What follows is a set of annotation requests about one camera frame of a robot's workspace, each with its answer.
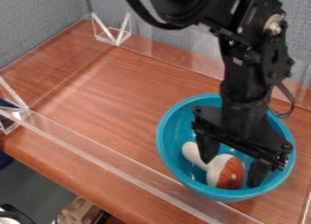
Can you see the blue plastic bowl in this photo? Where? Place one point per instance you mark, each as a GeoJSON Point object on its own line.
{"type": "Point", "coordinates": [175, 132]}

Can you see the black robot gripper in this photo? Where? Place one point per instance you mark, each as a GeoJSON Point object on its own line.
{"type": "Point", "coordinates": [239, 125]}

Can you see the clear acrylic corner bracket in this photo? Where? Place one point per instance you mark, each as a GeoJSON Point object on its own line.
{"type": "Point", "coordinates": [111, 35]}

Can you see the dark blue object at edge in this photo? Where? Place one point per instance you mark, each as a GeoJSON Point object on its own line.
{"type": "Point", "coordinates": [5, 159]}

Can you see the black white object bottom left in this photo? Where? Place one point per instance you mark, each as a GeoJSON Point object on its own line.
{"type": "Point", "coordinates": [13, 216]}

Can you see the toy mushroom brown cap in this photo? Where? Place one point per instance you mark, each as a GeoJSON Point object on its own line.
{"type": "Point", "coordinates": [224, 171]}

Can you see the clear acrylic barrier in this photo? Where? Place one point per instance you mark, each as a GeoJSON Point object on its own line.
{"type": "Point", "coordinates": [173, 55]}
{"type": "Point", "coordinates": [135, 192]}

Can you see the clear acrylic front barrier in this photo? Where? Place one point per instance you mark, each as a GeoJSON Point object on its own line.
{"type": "Point", "coordinates": [135, 192]}

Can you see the clear acrylic back barrier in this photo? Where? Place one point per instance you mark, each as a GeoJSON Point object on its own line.
{"type": "Point", "coordinates": [173, 55]}

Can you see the clear acrylic left bracket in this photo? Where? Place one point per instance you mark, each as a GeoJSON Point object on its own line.
{"type": "Point", "coordinates": [13, 109]}

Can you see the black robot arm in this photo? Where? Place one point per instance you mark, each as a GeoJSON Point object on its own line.
{"type": "Point", "coordinates": [251, 29]}

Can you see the light wooden block below table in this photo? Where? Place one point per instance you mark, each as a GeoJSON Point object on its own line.
{"type": "Point", "coordinates": [81, 212]}

